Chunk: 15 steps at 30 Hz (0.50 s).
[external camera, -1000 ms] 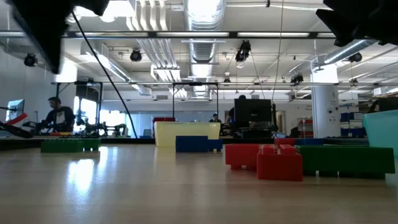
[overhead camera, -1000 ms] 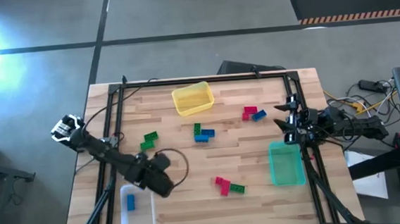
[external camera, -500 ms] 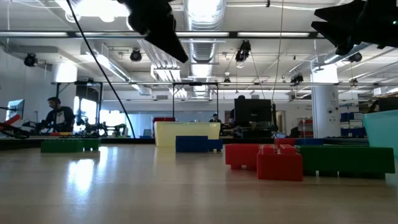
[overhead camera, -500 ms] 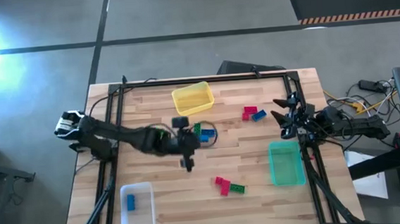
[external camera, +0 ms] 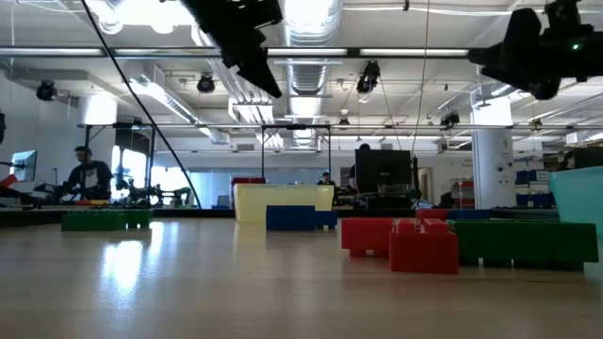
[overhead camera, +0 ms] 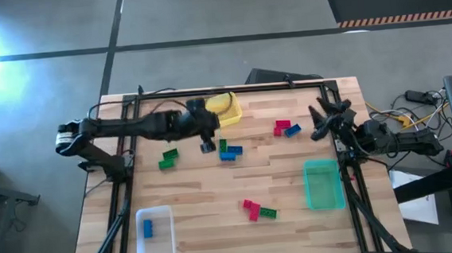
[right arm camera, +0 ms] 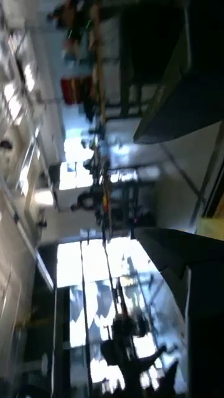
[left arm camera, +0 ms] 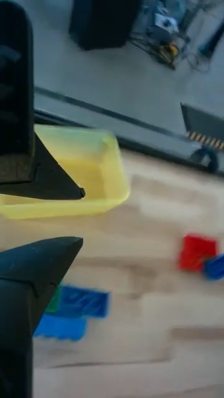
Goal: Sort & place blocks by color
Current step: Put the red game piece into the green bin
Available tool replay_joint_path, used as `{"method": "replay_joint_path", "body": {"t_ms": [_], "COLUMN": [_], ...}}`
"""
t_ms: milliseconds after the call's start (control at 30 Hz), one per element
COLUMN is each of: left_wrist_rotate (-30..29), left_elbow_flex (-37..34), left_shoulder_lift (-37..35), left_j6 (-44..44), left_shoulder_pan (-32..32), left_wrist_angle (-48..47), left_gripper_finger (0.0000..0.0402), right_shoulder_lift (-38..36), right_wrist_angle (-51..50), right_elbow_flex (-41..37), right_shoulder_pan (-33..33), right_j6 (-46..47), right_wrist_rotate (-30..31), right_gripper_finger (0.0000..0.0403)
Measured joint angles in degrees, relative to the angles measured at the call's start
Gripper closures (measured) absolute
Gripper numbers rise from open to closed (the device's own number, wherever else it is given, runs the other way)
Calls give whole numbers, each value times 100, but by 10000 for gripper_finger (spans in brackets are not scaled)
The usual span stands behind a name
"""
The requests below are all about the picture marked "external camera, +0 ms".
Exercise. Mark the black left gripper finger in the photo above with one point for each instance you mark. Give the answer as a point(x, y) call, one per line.
point(256, 70)

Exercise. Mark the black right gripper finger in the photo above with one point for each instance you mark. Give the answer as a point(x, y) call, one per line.
point(513, 52)

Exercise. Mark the blue toy block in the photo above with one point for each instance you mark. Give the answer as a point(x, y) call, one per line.
point(289, 218)
point(471, 214)

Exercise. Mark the red toy block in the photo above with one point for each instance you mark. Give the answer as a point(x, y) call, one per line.
point(431, 214)
point(365, 233)
point(424, 254)

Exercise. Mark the green toy block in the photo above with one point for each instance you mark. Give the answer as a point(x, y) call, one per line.
point(518, 240)
point(94, 220)

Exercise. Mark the black background robot arm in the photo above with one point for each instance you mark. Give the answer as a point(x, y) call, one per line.
point(155, 193)

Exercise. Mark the person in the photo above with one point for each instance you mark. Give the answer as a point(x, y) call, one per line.
point(352, 176)
point(566, 161)
point(325, 180)
point(92, 179)

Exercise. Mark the white pillar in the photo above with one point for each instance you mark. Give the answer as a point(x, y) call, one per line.
point(492, 160)

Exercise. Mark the yellow plastic bin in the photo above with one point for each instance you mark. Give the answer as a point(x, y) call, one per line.
point(282, 195)

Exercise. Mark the shelf with blue bins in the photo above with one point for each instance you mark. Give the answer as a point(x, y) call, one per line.
point(534, 188)

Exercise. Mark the teal plastic bin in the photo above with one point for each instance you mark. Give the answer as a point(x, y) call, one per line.
point(581, 202)

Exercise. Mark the shelf with red bins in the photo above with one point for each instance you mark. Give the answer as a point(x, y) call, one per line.
point(464, 193)

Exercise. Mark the black monitor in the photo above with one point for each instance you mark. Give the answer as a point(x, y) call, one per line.
point(382, 169)

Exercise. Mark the flat computer monitor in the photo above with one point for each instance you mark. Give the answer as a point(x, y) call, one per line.
point(24, 165)

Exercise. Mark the black hanging camera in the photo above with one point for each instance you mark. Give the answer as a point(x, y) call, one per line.
point(45, 90)
point(206, 84)
point(368, 77)
point(450, 118)

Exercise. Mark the black background rig frame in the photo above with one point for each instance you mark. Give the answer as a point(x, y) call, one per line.
point(151, 165)

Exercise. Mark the black aluminium table frame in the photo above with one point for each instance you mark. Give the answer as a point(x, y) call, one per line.
point(188, 213)

